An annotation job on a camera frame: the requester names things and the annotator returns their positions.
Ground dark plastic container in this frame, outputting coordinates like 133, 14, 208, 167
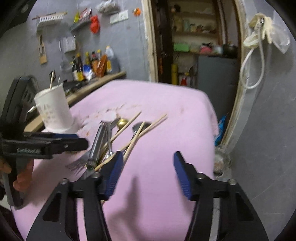
107, 58, 121, 73

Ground green box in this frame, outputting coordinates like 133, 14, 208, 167
173, 42, 190, 52

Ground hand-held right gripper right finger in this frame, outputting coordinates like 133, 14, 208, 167
173, 151, 270, 241

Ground hanging metal strainer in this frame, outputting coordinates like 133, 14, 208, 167
58, 39, 73, 72

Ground blue and white packet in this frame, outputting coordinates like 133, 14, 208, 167
83, 65, 94, 80

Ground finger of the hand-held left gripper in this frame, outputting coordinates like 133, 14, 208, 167
23, 132, 80, 140
50, 138, 89, 154

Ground wooden pantry shelf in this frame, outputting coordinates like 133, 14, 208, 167
169, 0, 222, 55

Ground thick steel handled utensil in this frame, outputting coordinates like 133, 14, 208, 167
87, 122, 109, 168

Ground thin steel utensil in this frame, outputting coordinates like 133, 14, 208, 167
105, 123, 115, 158

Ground clear oil jug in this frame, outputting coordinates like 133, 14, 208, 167
105, 46, 115, 61

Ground silver metal fork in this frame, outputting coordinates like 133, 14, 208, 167
65, 151, 93, 174

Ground wooden door frame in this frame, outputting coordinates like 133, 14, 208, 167
142, 0, 249, 149

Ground clear bag of dried goods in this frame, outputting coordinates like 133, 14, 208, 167
96, 0, 121, 15

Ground grey wall shelf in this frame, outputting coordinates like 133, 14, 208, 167
70, 20, 92, 32

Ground red snack packet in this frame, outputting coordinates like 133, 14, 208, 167
79, 7, 92, 21

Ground cream cloth bag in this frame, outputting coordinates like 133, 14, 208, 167
242, 13, 290, 54

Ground black range hood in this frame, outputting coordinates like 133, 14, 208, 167
0, 0, 40, 40

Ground orange seasoning packet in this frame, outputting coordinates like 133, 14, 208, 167
92, 54, 109, 78

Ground red and white bottle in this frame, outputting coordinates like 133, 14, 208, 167
180, 72, 191, 87

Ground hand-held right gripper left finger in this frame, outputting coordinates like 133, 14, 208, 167
26, 151, 124, 241

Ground white plastic utensil holder cup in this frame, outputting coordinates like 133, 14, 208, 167
33, 83, 74, 130

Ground white wall rack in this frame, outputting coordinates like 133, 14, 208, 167
32, 12, 68, 24

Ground red plastic bag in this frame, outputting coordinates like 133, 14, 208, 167
90, 15, 101, 34

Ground white wall box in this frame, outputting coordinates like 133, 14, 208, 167
63, 36, 77, 52

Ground person's left hand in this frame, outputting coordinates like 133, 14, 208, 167
0, 159, 35, 192

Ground silver metal spoon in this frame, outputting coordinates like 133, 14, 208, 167
102, 122, 152, 163

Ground glass jar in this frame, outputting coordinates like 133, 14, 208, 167
214, 145, 232, 175

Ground grey cabinet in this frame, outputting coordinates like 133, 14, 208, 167
196, 54, 241, 116

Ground white wall socket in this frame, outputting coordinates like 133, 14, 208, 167
110, 10, 129, 25

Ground dark metal pot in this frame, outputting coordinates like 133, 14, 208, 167
222, 44, 238, 57

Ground pink floral tablecloth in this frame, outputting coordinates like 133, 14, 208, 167
10, 80, 219, 241

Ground wooden knife holder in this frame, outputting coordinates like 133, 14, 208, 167
37, 35, 48, 65

